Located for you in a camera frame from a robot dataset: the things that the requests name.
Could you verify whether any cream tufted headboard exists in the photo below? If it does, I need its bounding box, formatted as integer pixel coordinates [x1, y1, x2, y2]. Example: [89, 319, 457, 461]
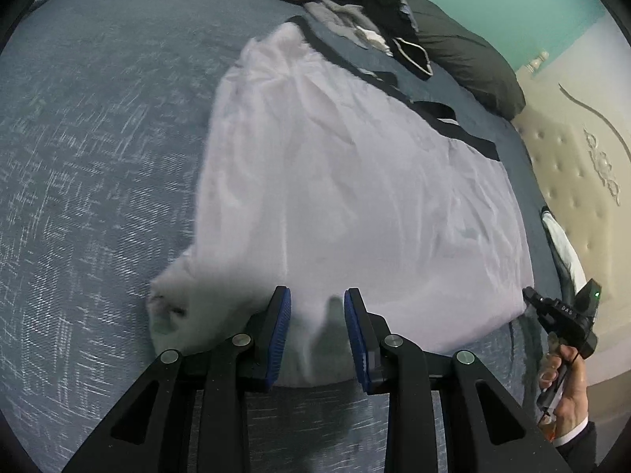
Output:
[510, 49, 631, 390]

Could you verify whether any person's right hand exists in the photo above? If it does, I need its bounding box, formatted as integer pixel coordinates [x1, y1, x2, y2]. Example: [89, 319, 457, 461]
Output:
[538, 332, 591, 443]

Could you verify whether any person's right forearm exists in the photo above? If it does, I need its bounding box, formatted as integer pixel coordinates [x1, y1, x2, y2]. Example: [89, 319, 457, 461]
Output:
[551, 418, 599, 473]

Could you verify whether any black garment white drawstring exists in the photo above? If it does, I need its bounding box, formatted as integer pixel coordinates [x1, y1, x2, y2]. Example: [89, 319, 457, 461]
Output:
[391, 36, 433, 80]

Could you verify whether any grey jacket black collar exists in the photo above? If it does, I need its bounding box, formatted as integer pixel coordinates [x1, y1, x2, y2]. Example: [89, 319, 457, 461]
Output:
[148, 17, 536, 387]

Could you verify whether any grey garment white lining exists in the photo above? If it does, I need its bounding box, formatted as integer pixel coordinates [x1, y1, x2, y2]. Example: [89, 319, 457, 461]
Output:
[302, 0, 391, 53]

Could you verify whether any folded white garment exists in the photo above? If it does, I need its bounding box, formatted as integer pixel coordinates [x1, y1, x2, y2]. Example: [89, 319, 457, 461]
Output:
[541, 206, 587, 301]

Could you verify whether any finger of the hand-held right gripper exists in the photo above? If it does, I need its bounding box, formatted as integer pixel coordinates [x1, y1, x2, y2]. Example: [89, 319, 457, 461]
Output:
[523, 286, 560, 337]

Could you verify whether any dark grey pillow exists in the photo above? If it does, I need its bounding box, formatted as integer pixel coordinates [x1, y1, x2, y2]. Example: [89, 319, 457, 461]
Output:
[394, 0, 526, 119]

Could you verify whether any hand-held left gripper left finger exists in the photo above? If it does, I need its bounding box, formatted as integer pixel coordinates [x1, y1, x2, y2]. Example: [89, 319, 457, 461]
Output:
[63, 285, 293, 473]

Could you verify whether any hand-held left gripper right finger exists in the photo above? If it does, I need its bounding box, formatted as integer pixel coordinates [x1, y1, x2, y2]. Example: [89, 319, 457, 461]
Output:
[344, 287, 573, 473]

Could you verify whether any blue patterned bed cover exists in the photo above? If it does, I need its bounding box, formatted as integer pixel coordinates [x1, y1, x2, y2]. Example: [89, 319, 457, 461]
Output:
[0, 0, 573, 473]

